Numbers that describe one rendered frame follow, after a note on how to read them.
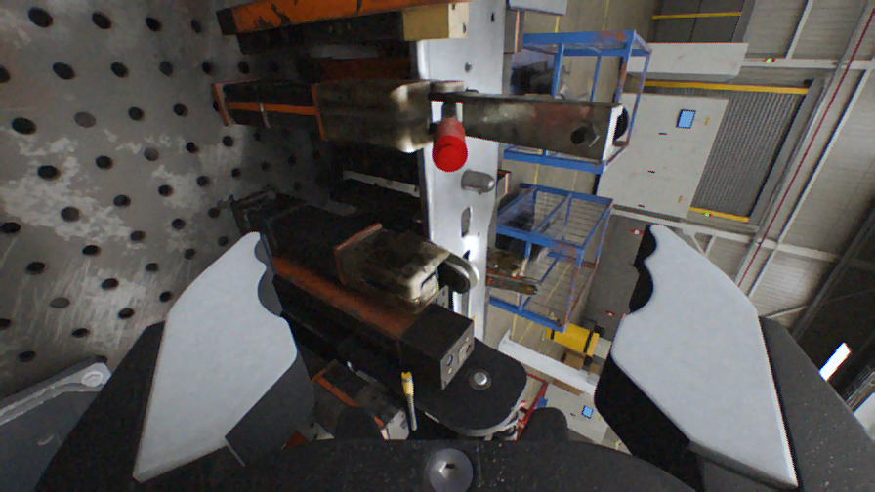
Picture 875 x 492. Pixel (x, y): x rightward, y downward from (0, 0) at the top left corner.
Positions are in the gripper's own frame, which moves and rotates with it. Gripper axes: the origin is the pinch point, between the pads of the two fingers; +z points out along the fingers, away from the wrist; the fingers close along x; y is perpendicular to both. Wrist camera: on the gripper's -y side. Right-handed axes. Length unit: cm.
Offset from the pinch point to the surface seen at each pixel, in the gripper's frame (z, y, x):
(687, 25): 1041, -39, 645
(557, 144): 14.2, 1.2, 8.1
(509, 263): 51, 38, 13
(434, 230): 29.7, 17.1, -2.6
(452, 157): 8.0, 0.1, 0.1
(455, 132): 9.6, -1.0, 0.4
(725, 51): 659, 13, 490
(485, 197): 43.8, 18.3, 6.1
